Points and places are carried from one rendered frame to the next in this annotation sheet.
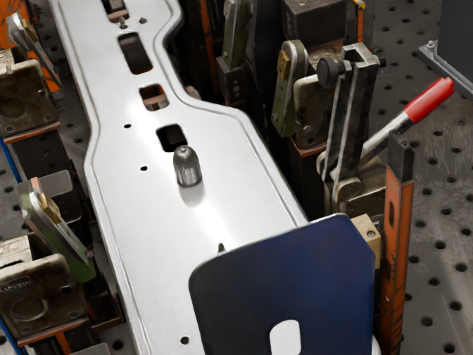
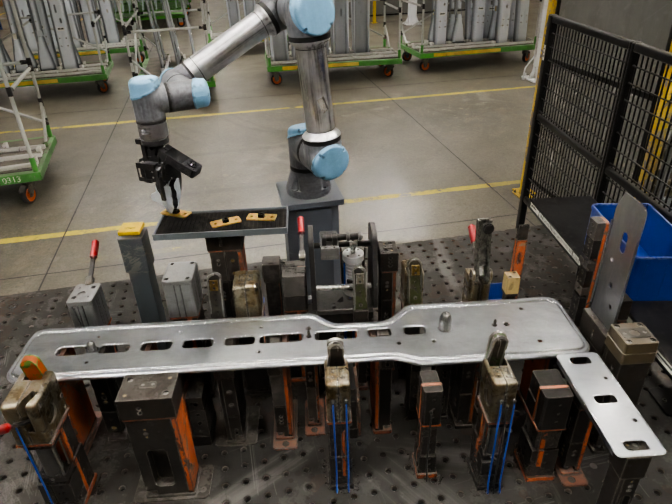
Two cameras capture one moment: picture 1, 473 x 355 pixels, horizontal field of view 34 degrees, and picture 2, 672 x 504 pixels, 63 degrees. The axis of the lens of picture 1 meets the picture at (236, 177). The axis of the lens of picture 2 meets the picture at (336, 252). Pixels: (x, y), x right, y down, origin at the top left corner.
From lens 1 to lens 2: 1.38 m
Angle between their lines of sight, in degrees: 62
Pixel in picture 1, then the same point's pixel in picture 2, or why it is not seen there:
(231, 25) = (362, 286)
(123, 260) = not seen: hidden behind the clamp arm
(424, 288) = not seen: hidden behind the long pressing
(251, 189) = (458, 312)
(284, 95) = (418, 283)
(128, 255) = not seen: hidden behind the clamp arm
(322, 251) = (626, 205)
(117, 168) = (430, 349)
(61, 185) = (431, 374)
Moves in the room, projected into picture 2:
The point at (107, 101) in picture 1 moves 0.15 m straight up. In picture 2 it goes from (374, 348) to (375, 297)
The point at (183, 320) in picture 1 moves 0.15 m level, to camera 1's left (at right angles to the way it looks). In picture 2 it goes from (530, 340) to (539, 384)
